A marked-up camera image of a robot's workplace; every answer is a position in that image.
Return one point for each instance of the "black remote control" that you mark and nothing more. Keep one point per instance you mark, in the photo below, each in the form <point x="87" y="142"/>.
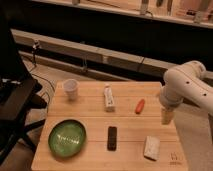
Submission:
<point x="112" y="138"/>

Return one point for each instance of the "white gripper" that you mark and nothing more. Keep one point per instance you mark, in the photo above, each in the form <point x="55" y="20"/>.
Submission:
<point x="167" y="116"/>

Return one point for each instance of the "white paper cup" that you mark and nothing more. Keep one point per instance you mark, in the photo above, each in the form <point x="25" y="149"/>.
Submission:
<point x="70" y="87"/>

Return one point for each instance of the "green ceramic bowl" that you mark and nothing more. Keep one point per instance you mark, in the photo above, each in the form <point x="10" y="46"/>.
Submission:
<point x="67" y="138"/>

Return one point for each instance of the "white tube bottle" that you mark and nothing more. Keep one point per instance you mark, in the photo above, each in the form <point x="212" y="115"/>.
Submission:
<point x="109" y="100"/>

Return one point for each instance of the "black chair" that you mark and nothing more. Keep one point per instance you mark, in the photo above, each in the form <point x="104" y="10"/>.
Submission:
<point x="18" y="94"/>

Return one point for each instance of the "white sponge block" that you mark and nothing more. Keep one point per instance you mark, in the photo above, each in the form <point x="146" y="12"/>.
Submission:
<point x="151" y="148"/>

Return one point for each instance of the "orange red pepper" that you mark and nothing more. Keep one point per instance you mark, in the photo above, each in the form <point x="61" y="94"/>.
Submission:
<point x="140" y="106"/>

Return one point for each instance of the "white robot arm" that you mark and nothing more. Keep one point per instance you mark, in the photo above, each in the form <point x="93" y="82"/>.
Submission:
<point x="185" y="81"/>

